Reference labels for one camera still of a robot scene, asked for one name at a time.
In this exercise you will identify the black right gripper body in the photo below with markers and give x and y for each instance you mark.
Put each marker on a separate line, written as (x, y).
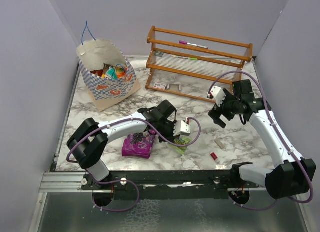
(229, 108)

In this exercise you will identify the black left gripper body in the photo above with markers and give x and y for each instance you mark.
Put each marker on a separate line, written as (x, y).
(167, 130)

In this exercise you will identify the light green candy packet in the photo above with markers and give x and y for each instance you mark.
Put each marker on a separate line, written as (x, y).
(182, 140)

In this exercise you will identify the orange snack bag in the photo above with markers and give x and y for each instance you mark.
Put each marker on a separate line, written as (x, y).
(120, 71)

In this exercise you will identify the checkered paper bag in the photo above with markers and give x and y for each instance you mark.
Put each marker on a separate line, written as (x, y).
(92, 54)

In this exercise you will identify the teal snack bag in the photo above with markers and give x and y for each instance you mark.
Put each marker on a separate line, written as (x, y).
(109, 74)

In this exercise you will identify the red chip bag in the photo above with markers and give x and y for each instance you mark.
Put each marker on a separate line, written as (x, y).
(97, 72)

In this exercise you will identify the brown sea salt snack bag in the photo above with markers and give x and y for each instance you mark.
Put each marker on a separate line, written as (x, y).
(106, 66)

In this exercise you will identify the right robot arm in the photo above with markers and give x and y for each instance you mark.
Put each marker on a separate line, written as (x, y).
(292, 173)

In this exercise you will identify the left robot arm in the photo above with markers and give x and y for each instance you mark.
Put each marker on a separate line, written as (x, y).
(88, 142)

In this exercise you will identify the purple raisin snack bag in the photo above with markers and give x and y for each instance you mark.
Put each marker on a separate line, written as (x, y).
(139, 144)

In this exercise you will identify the small beige wrapper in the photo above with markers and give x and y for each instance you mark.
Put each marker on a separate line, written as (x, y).
(220, 143)

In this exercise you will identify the small red white card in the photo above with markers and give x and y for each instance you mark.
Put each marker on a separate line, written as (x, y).
(161, 86)

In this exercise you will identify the red lip balm tube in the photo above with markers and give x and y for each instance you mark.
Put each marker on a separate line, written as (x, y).
(215, 158)

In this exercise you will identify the wooden shelf rack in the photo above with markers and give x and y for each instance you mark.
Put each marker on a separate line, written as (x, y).
(222, 61)

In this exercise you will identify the green marker pen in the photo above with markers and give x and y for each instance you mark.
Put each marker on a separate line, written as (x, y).
(184, 57)

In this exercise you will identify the pink marker pen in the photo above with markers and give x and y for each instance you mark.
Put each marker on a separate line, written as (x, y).
(192, 44)

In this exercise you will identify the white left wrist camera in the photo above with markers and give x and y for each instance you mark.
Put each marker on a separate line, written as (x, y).
(181, 128)

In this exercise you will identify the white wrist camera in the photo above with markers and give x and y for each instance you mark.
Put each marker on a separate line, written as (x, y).
(181, 128)
(217, 93)

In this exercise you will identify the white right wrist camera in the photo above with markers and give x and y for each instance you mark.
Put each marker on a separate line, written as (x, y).
(217, 93)

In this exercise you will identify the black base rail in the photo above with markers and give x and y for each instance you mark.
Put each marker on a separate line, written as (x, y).
(161, 185)

